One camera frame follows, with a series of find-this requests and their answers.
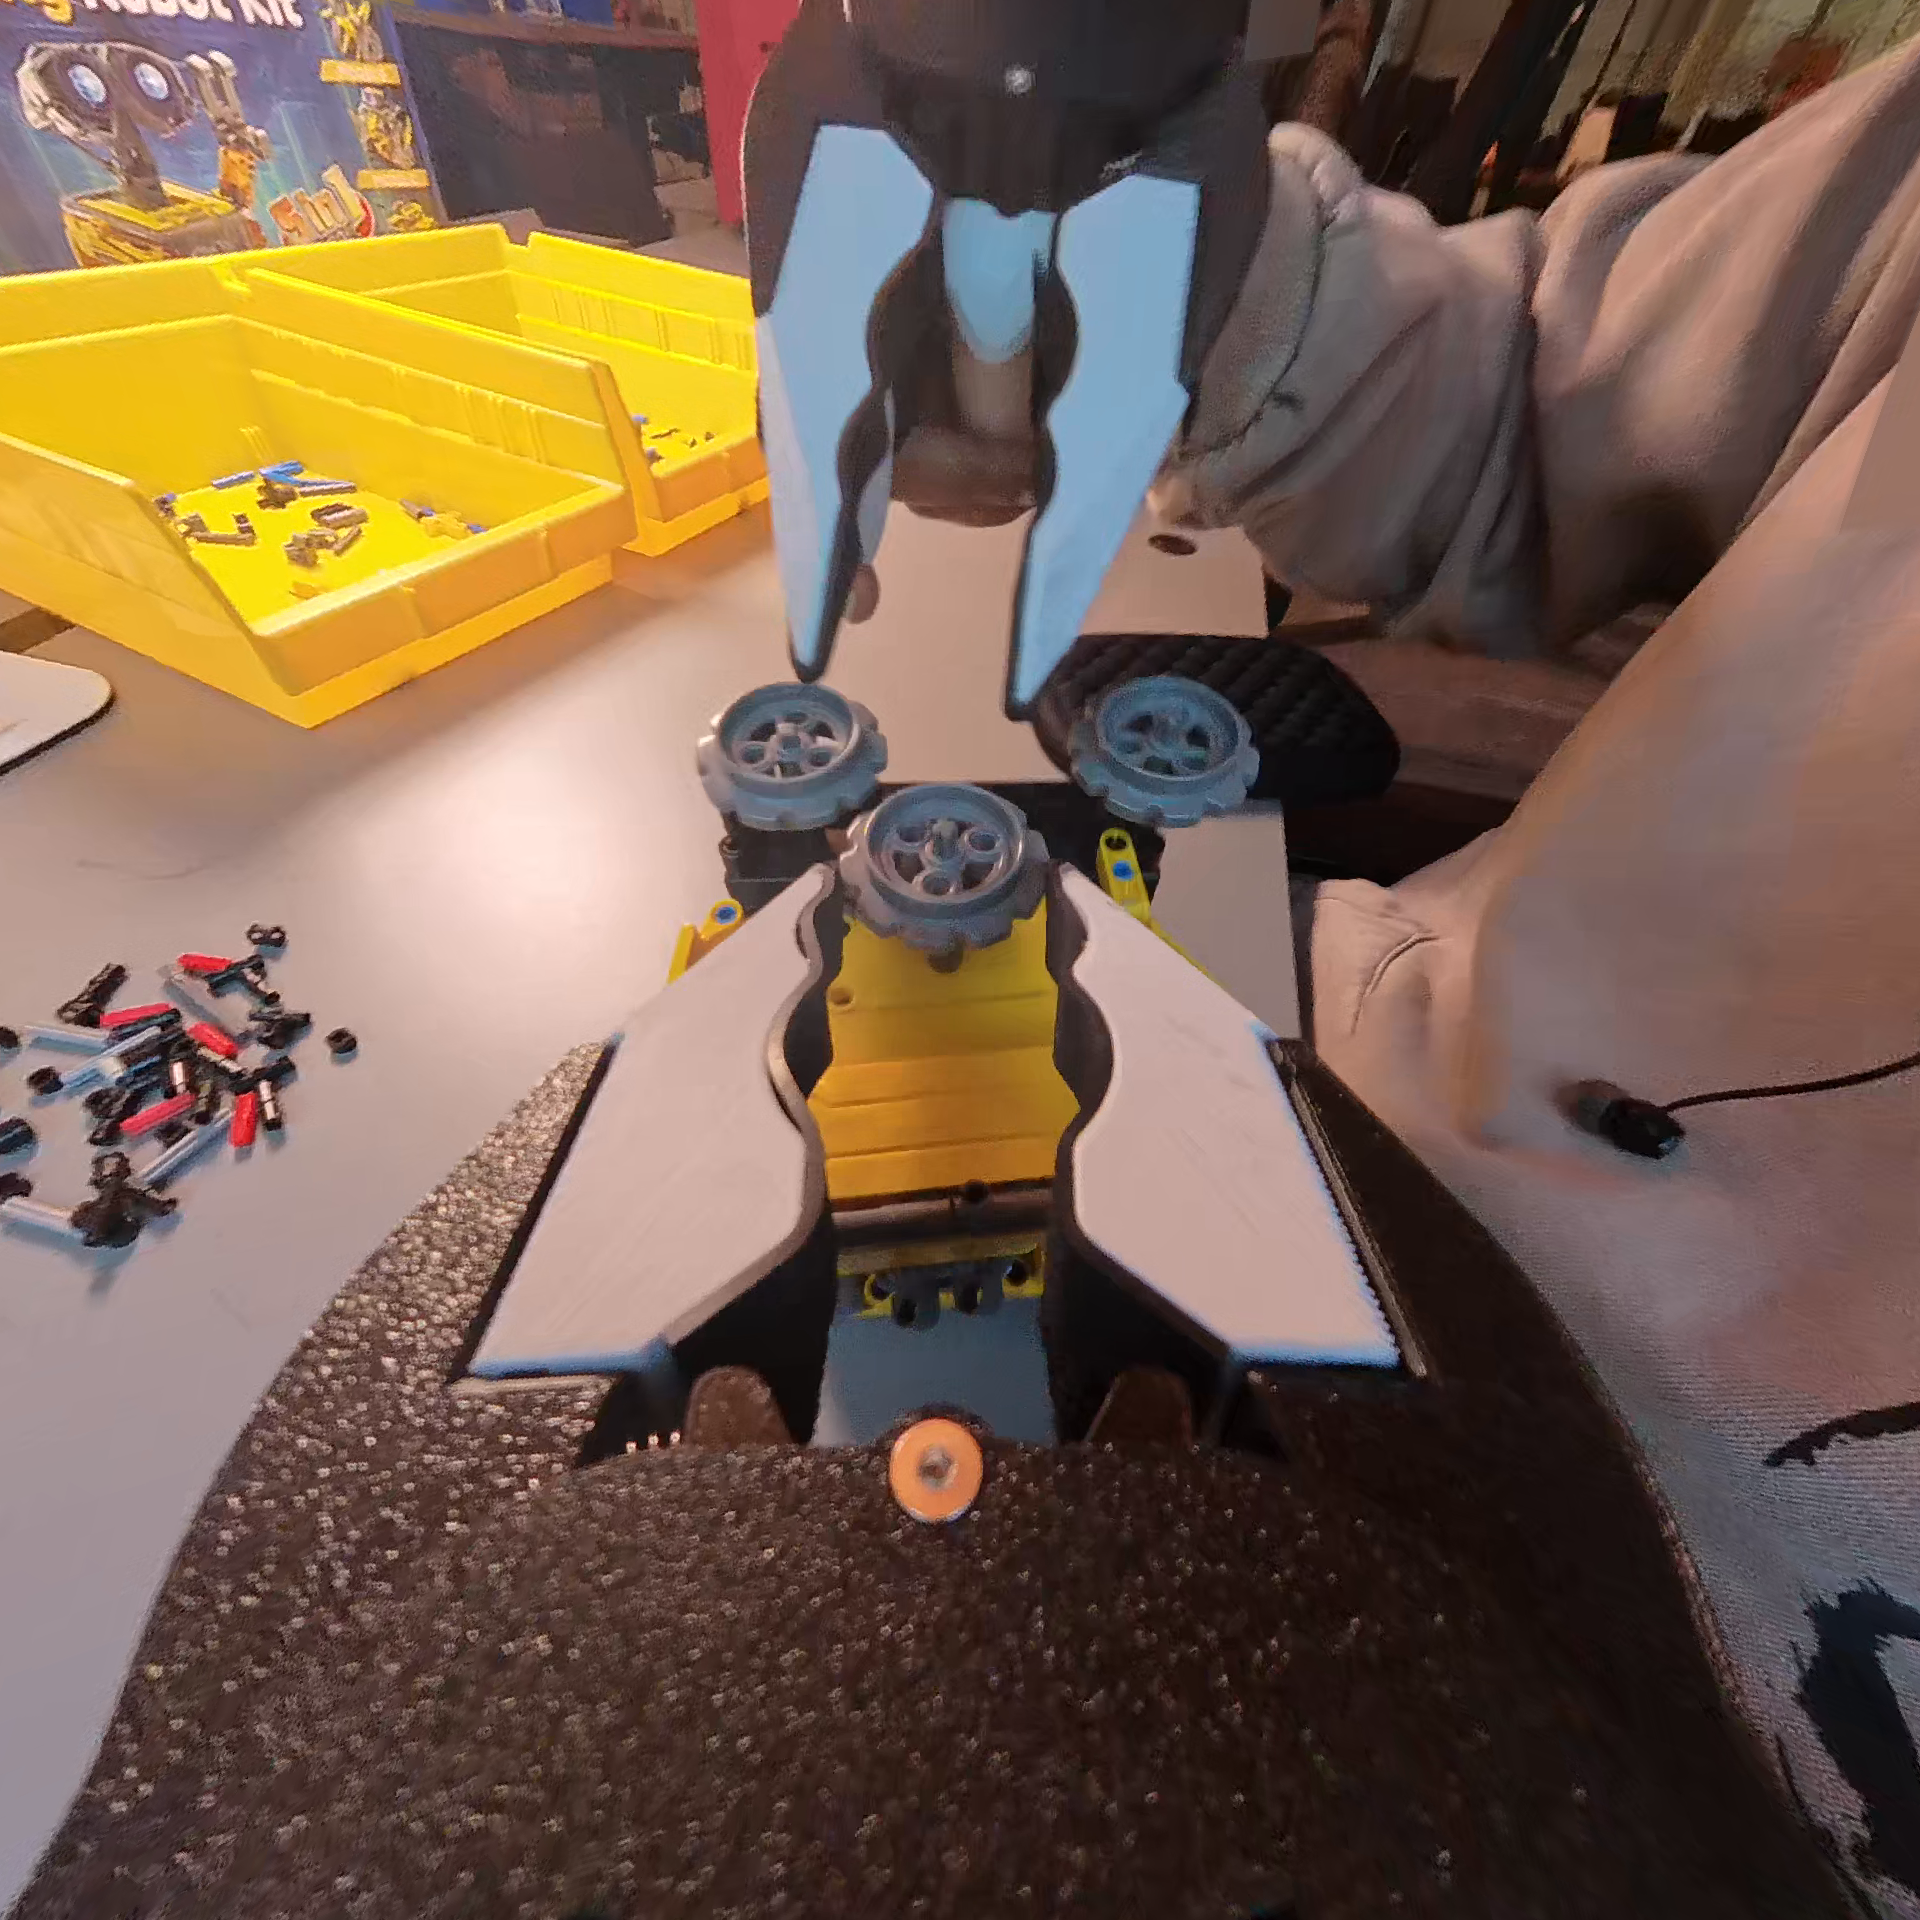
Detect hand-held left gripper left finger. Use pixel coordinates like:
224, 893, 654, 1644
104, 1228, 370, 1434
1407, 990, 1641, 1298
462, 858, 841, 1382

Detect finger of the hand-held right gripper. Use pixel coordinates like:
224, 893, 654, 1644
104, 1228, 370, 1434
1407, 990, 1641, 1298
751, 120, 936, 686
1005, 171, 1201, 716

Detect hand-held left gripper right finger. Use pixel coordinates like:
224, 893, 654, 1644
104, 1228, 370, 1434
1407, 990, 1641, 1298
1043, 858, 1404, 1372

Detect yellow toy brick vehicle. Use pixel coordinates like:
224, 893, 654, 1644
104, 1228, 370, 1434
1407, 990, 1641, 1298
668, 686, 1263, 1335

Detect person's right forearm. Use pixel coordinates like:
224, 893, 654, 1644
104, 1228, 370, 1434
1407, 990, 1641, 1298
1155, 48, 1920, 665

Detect white desk stand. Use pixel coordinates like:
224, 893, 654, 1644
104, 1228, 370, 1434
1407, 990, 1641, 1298
0, 646, 117, 780

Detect person's right hand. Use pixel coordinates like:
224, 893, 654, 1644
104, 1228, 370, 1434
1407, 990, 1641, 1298
896, 357, 1043, 530

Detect yellow plastic bin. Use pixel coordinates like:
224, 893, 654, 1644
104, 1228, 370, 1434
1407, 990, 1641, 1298
246, 224, 775, 562
0, 273, 645, 734

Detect black textured pad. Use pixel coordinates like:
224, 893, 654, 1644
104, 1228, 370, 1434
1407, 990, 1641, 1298
1032, 635, 1404, 809

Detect scattered small mixed brick parts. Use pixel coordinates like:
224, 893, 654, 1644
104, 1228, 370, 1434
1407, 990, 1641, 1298
158, 464, 493, 567

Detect pile of small brick pins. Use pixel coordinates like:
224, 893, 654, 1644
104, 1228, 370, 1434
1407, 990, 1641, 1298
0, 922, 322, 1260

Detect beige printed sweatshirt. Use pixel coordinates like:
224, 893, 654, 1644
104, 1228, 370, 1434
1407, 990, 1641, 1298
1297, 374, 1920, 1906

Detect blue toy kit box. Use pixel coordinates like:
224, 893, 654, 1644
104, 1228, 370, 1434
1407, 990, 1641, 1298
0, 0, 445, 273

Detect black earphone with cable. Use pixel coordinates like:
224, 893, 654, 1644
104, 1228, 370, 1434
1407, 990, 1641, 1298
1559, 1054, 1920, 1164

